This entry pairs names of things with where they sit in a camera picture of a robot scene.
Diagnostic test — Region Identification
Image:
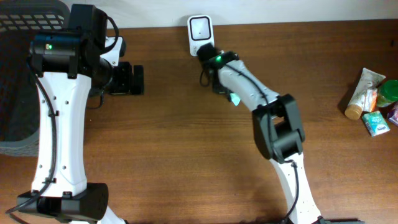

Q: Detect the white cream tube gold cap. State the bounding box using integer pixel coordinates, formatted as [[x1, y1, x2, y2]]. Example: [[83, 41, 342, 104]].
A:
[[345, 68, 386, 120]]

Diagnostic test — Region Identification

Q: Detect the orange tissue pack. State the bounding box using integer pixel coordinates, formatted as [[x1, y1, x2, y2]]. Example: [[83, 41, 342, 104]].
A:
[[363, 88, 377, 113]]

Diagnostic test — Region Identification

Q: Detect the red purple snack package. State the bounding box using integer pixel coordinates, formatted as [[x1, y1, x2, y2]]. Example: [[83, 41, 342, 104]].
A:
[[387, 103, 398, 126]]

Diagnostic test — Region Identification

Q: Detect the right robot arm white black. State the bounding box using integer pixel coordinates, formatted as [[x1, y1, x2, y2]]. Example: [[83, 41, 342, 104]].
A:
[[197, 44, 324, 223]]

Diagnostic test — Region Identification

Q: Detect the grey plastic mesh basket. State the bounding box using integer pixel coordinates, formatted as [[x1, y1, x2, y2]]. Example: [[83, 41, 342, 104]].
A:
[[1, 0, 70, 157]]

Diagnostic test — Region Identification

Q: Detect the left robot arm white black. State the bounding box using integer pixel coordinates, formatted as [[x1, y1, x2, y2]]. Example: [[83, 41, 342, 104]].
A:
[[7, 4, 144, 224]]

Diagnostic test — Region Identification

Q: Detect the teal tissue pack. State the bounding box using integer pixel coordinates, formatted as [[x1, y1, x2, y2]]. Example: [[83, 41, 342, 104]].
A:
[[362, 111, 390, 137]]

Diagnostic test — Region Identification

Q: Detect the green lid glass jar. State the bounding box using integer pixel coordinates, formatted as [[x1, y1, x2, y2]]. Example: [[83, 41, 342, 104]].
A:
[[376, 80, 397, 108]]

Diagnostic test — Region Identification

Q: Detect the teal pouch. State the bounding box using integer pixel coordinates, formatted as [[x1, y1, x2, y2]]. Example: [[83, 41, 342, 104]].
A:
[[229, 93, 241, 106]]

